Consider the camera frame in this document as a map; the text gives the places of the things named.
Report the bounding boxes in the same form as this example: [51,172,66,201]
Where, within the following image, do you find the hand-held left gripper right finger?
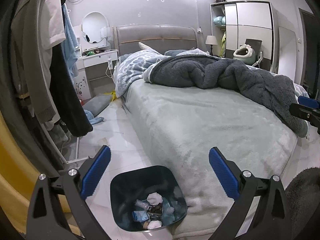
[209,147,292,240]

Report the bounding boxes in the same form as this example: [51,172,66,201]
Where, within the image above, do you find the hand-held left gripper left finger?
[26,145,112,240]

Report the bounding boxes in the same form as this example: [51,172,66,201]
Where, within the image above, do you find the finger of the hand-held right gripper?
[298,95,320,109]
[289,103,320,128]

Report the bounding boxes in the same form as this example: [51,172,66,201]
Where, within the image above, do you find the dark teal trash bin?
[110,165,187,232]

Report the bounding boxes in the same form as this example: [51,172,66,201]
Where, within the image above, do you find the blue tissue packet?
[132,210,149,222]

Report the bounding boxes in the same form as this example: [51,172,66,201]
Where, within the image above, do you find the small white sock ball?
[147,192,164,205]

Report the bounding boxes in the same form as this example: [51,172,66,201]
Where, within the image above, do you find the dark snack packet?
[147,204,164,215]

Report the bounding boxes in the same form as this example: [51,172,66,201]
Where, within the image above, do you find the dark wooden door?
[299,9,320,93]

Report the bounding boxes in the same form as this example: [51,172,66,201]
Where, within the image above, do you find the white clothes rack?
[41,65,92,165]

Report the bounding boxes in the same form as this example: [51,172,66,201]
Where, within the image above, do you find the bed with grey headboard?
[112,25,310,239]

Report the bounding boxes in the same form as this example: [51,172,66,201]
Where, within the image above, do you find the white board panel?
[278,26,299,82]

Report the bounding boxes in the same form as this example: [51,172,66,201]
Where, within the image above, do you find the grey floor cushion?
[84,94,113,114]

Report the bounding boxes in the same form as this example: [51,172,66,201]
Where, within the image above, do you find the green cream plush pet bed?
[233,44,257,64]

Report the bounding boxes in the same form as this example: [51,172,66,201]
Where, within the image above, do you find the black trousers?
[49,42,93,137]

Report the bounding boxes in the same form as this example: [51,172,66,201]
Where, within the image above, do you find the yellow curtain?
[0,110,75,233]

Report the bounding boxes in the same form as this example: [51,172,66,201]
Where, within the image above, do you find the person's dark fluffy clothing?
[285,167,320,240]

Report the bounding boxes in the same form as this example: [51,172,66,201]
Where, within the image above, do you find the dark grey fluffy blanket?
[144,55,309,138]

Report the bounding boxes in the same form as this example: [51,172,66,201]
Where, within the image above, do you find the white wardrobe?
[209,1,279,72]

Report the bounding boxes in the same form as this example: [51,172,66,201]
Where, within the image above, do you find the yellow green garment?
[221,31,227,57]

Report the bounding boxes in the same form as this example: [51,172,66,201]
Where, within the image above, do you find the blue patterned duvet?
[115,49,308,98]

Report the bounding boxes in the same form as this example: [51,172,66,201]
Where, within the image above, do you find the white dressing table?
[76,39,119,103]

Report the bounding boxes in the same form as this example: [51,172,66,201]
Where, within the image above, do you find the bedside table lamp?
[205,35,217,55]

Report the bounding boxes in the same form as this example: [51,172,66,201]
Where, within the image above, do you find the teal plush cushion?
[212,16,226,27]

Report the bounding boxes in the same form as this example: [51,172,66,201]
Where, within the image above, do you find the blue grey pillow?
[164,49,208,57]

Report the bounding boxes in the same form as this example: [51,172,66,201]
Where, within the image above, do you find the light blue robe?
[61,4,104,125]

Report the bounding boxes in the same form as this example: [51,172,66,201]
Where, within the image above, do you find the white pillow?
[138,42,160,54]

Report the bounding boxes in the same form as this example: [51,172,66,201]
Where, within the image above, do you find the grey green coat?
[10,0,58,124]

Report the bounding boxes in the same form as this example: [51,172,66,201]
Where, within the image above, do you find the white shirt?
[40,0,67,80]

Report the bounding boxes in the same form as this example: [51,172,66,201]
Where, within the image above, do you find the round wall mirror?
[82,12,108,44]

